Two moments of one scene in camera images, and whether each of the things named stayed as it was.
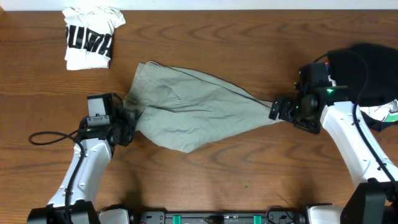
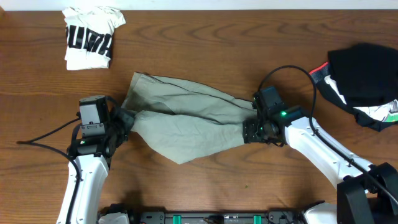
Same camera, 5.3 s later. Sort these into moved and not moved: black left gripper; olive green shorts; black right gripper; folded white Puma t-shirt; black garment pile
Moved: olive green shorts; black right gripper
Not moved: black left gripper; folded white Puma t-shirt; black garment pile
